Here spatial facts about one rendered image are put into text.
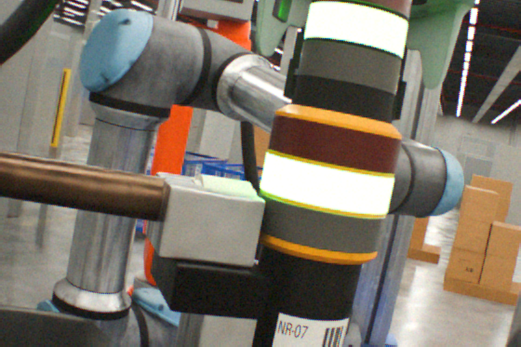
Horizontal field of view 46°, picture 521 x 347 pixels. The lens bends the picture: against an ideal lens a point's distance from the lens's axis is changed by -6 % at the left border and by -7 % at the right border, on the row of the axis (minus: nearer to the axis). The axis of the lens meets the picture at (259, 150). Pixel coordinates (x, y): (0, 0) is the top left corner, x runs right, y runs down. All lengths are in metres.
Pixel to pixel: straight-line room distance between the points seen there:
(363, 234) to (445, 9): 0.16
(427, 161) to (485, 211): 7.13
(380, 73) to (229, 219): 0.06
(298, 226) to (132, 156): 0.68
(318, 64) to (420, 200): 0.46
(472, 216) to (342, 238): 7.58
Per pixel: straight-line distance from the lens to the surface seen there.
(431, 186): 0.66
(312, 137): 0.20
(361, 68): 0.20
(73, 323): 0.38
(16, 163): 0.20
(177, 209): 0.19
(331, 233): 0.20
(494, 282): 7.90
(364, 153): 0.20
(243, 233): 0.20
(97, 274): 0.91
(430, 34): 0.35
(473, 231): 7.79
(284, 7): 0.23
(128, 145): 0.87
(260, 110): 0.82
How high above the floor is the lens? 1.57
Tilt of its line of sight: 3 degrees down
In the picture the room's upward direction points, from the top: 11 degrees clockwise
